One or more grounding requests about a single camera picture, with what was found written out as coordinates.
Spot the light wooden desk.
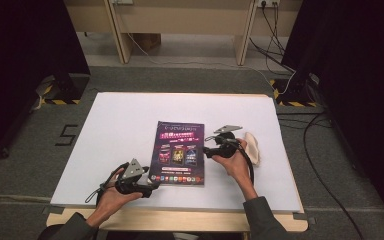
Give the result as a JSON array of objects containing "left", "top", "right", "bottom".
[{"left": 63, "top": 0, "right": 304, "bottom": 66}]

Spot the thick black cable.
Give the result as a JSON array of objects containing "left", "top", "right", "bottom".
[{"left": 248, "top": 36, "right": 297, "bottom": 74}]

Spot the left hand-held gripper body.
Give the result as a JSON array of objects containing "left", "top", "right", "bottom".
[{"left": 115, "top": 158, "right": 147, "bottom": 195}]

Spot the person's left hand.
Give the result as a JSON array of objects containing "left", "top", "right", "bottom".
[{"left": 96, "top": 166, "right": 144, "bottom": 221}]

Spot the beige quilted cloth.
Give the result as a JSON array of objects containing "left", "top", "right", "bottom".
[{"left": 244, "top": 131, "right": 261, "bottom": 166}]

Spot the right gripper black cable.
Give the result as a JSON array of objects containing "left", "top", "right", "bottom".
[{"left": 234, "top": 140, "right": 256, "bottom": 186}]

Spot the black stand base hazard tape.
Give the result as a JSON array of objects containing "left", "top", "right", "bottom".
[
  {"left": 268, "top": 73, "right": 320, "bottom": 109},
  {"left": 34, "top": 73, "right": 91, "bottom": 106}
]

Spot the black curtain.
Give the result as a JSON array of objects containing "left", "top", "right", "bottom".
[
  {"left": 0, "top": 0, "right": 91, "bottom": 167},
  {"left": 280, "top": 0, "right": 384, "bottom": 236}
]

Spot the brown cardboard box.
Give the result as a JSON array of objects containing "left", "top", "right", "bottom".
[{"left": 133, "top": 33, "right": 162, "bottom": 52}]

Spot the white floor cable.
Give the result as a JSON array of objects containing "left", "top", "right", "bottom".
[{"left": 126, "top": 32, "right": 297, "bottom": 98}]

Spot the thin black power cable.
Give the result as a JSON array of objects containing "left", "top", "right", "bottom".
[{"left": 260, "top": 0, "right": 287, "bottom": 56}]

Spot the glossy magazine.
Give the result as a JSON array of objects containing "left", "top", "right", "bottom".
[{"left": 147, "top": 120, "right": 206, "bottom": 187}]

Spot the white table sheet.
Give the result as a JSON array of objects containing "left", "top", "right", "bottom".
[{"left": 49, "top": 92, "right": 303, "bottom": 214}]

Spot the wooden table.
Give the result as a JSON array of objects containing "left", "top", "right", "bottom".
[{"left": 45, "top": 92, "right": 310, "bottom": 234}]

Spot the person's right hand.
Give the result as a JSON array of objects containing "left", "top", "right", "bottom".
[{"left": 211, "top": 138, "right": 253, "bottom": 185}]

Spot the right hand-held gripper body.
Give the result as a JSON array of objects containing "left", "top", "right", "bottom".
[{"left": 213, "top": 125, "right": 244, "bottom": 159}]

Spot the grey tape strip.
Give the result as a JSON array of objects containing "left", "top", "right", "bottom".
[
  {"left": 41, "top": 205, "right": 65, "bottom": 216},
  {"left": 292, "top": 211, "right": 317, "bottom": 225}
]

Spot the black floor cable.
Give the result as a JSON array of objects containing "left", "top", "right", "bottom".
[
  {"left": 276, "top": 111, "right": 333, "bottom": 130},
  {"left": 302, "top": 112, "right": 367, "bottom": 240}
]

